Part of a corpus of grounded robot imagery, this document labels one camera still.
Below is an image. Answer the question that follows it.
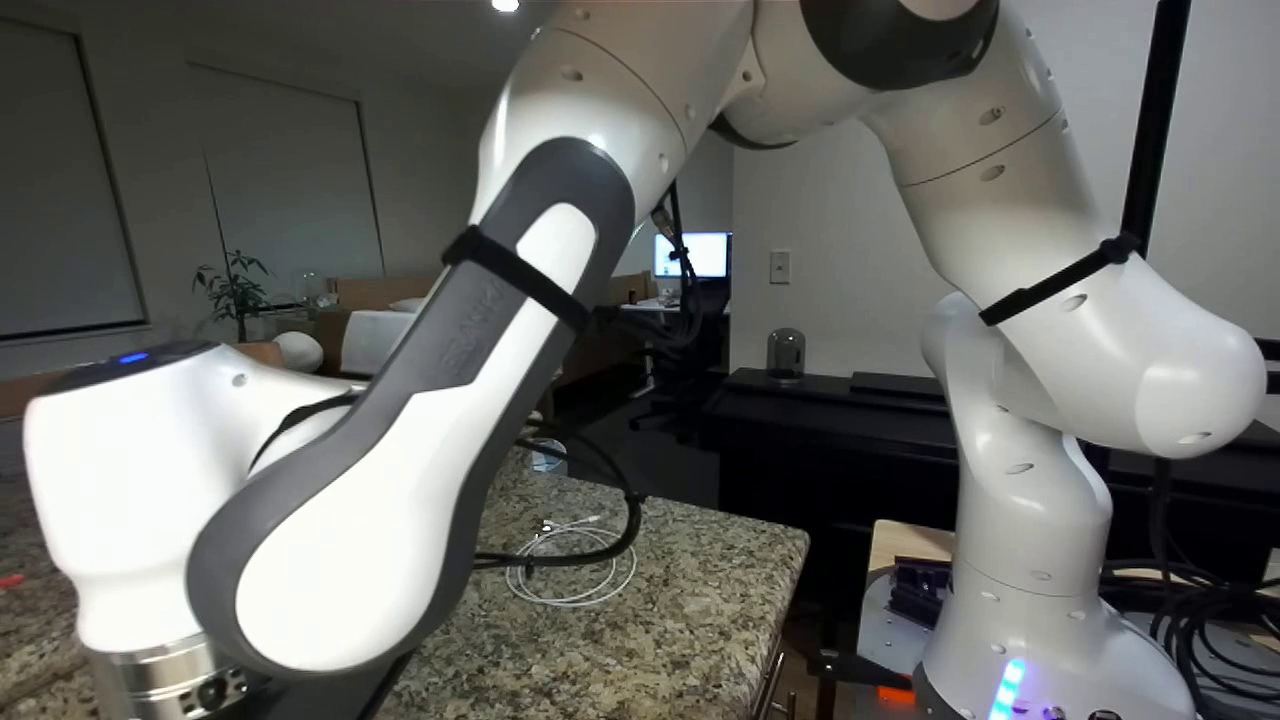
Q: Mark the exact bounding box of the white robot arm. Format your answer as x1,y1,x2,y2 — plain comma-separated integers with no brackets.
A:
24,0,1267,720

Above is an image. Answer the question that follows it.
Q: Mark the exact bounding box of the computer monitor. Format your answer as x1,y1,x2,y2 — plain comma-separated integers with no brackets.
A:
653,230,731,279

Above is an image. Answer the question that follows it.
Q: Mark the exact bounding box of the grey cylinder speaker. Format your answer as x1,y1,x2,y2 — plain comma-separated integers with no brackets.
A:
769,327,804,374

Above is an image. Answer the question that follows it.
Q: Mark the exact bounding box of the black low cabinet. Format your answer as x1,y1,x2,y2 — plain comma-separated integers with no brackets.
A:
702,367,1280,597

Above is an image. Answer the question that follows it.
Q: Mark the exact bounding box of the bed with white sheets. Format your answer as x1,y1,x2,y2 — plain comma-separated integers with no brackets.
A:
318,272,431,374

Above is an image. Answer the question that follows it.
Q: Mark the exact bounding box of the white round lamp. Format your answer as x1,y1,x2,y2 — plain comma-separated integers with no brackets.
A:
273,331,325,370

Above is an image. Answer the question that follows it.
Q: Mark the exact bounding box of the green potted plant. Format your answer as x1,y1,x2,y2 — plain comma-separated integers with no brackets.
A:
192,248,268,334

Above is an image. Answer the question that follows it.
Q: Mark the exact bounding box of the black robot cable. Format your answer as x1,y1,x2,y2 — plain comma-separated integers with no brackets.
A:
246,384,650,572

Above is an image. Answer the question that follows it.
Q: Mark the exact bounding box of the dark camera pole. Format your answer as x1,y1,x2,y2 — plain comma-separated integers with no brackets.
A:
1122,0,1194,250

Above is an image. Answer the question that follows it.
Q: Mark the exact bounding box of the black cable bundle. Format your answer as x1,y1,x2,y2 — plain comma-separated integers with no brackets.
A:
1117,562,1280,713

